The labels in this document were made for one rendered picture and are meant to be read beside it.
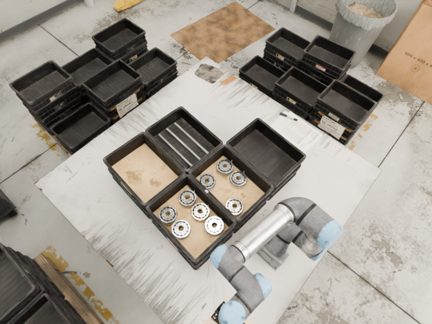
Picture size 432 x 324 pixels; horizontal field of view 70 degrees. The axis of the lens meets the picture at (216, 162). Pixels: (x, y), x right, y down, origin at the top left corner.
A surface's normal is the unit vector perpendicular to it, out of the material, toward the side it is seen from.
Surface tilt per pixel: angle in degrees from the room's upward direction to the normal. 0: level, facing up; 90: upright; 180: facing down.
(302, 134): 0
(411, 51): 77
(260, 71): 0
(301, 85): 0
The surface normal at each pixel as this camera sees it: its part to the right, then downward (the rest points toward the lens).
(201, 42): 0.04, -0.50
